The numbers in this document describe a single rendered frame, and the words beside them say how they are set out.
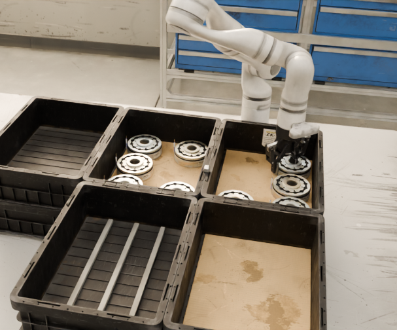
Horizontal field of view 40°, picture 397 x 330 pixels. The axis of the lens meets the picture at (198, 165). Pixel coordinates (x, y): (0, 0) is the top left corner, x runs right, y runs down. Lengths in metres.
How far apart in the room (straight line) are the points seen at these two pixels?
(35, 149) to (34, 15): 2.92
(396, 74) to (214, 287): 2.46
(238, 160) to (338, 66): 1.86
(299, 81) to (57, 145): 0.76
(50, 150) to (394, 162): 1.15
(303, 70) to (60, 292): 0.77
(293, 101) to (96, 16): 3.10
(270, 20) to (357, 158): 1.49
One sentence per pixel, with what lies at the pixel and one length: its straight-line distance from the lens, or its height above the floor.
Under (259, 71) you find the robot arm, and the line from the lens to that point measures 1.67.
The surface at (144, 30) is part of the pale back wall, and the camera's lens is 4.34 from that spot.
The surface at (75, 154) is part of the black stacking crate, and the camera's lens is 1.68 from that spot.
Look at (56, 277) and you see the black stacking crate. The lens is 1.29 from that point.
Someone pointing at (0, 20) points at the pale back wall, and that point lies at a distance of 4.71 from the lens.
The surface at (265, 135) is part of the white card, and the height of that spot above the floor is 0.90.
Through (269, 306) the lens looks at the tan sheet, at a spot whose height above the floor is 0.83.
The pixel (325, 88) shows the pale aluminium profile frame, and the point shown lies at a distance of 3.46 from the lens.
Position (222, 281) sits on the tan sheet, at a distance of 1.26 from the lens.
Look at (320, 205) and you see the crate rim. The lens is 1.35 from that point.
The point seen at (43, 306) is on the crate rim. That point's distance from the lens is 1.10.
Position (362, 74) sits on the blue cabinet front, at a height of 0.39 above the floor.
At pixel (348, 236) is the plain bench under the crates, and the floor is 0.70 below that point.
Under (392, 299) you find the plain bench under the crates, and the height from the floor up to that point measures 0.70.
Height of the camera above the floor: 1.73
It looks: 34 degrees down
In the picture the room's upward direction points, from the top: 3 degrees clockwise
